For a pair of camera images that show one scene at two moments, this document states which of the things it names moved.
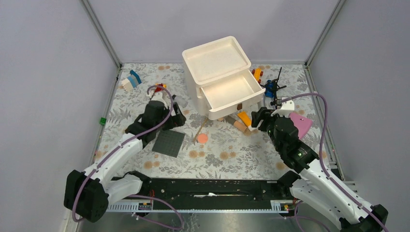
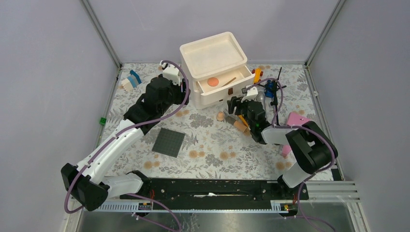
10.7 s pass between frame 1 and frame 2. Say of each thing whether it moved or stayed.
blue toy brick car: stayed
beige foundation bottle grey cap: stayed
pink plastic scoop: stayed
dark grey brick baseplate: stayed
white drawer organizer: moved
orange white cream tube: stayed
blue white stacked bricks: stayed
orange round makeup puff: moved
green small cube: stayed
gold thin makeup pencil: moved
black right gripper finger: moved
